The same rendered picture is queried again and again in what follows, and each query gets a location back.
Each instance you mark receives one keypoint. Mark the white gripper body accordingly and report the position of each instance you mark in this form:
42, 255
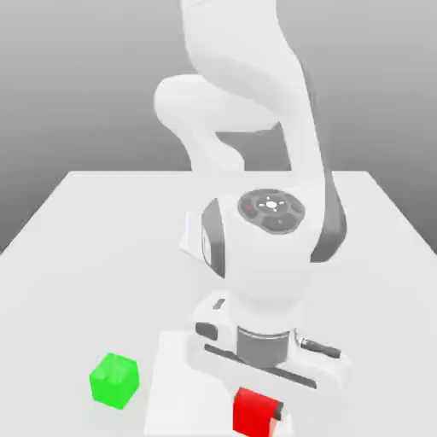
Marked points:
218, 367

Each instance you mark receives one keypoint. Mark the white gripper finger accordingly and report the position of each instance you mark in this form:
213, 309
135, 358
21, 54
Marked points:
280, 421

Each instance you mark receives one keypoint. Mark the small red cube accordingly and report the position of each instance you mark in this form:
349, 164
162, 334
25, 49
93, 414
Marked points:
252, 413

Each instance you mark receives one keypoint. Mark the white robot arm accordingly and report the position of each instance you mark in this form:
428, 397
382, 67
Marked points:
259, 259

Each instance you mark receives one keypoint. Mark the small green cube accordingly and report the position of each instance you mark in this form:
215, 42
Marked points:
114, 380

